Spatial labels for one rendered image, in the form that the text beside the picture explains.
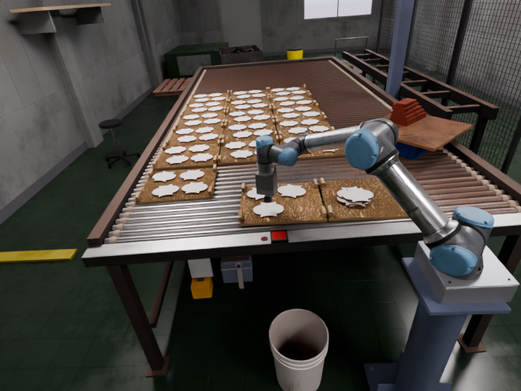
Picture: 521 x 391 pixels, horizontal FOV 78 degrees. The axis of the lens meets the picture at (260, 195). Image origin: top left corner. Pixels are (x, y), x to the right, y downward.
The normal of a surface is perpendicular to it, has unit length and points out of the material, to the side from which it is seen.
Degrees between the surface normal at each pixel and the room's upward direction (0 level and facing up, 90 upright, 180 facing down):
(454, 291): 90
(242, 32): 90
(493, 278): 1
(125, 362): 0
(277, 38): 90
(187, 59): 90
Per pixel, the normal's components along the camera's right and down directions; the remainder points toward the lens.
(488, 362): -0.07, -0.84
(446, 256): -0.59, 0.55
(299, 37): -0.01, 0.53
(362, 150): -0.75, 0.33
